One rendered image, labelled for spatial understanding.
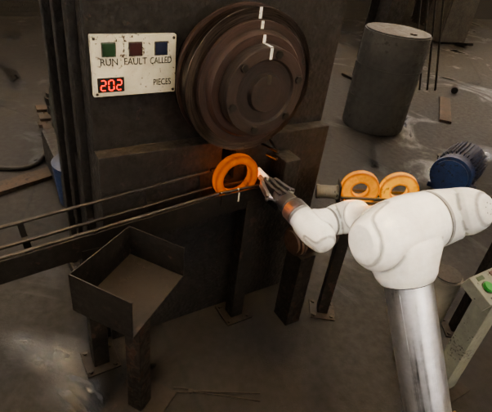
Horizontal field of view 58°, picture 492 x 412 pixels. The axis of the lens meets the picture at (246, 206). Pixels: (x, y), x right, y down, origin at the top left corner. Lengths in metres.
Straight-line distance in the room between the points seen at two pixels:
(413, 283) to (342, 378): 1.14
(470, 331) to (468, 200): 0.96
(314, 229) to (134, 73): 0.74
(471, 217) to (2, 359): 1.76
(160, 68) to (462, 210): 0.97
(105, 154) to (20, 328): 0.96
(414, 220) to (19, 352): 1.65
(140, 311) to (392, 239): 0.76
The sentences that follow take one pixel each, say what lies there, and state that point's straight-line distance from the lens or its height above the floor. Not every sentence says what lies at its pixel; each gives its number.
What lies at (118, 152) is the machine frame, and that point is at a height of 0.87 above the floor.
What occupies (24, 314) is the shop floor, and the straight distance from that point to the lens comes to 2.23.
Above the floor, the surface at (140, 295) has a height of 0.60.
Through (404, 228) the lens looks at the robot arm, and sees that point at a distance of 0.90.
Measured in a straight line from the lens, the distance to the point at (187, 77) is 1.37.
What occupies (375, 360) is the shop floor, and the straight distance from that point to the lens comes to 2.15.
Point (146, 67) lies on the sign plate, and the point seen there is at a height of 1.14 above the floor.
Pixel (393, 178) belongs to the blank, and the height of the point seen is 0.78.
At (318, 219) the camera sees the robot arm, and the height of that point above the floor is 0.77.
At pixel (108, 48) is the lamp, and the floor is 1.20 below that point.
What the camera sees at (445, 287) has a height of 0.50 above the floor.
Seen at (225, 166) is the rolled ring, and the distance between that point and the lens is 1.59.
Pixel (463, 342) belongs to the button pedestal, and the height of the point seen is 0.31.
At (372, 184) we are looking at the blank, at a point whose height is 0.74.
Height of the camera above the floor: 1.57
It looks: 33 degrees down
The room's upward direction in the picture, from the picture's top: 8 degrees clockwise
